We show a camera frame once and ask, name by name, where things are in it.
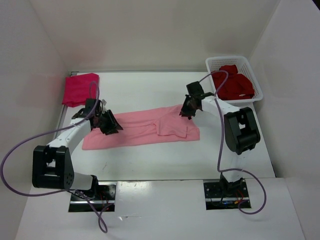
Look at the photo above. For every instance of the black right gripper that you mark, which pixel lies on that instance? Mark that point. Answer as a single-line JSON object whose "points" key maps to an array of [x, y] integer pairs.
{"points": [[184, 111]]}

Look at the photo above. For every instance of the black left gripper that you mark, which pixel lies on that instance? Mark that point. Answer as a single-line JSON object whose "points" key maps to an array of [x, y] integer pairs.
{"points": [[113, 125]]}

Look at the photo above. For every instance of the light pink t-shirt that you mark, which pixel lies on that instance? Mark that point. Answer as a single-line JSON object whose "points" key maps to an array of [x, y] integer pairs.
{"points": [[153, 126]]}

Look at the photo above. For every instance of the magenta t-shirt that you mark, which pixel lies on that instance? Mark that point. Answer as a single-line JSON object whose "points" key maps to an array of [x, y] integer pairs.
{"points": [[79, 88]]}

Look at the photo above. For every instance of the dark red t-shirt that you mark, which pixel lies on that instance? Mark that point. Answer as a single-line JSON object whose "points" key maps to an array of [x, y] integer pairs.
{"points": [[237, 86]]}

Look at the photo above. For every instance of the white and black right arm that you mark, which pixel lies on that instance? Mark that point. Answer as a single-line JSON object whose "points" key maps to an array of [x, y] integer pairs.
{"points": [[239, 135]]}

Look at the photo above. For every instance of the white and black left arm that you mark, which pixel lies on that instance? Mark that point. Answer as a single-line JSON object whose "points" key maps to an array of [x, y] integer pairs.
{"points": [[52, 166]]}

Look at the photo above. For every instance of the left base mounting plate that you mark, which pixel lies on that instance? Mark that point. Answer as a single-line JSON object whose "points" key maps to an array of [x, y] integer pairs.
{"points": [[104, 198]]}

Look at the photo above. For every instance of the base mounting plate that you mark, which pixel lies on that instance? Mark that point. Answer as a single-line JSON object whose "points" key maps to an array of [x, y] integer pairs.
{"points": [[216, 199], [104, 198]]}

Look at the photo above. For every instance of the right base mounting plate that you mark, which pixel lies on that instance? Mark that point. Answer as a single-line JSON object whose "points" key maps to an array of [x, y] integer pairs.
{"points": [[216, 199]]}

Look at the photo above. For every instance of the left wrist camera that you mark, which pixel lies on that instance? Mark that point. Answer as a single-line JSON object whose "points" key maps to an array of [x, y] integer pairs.
{"points": [[92, 108]]}

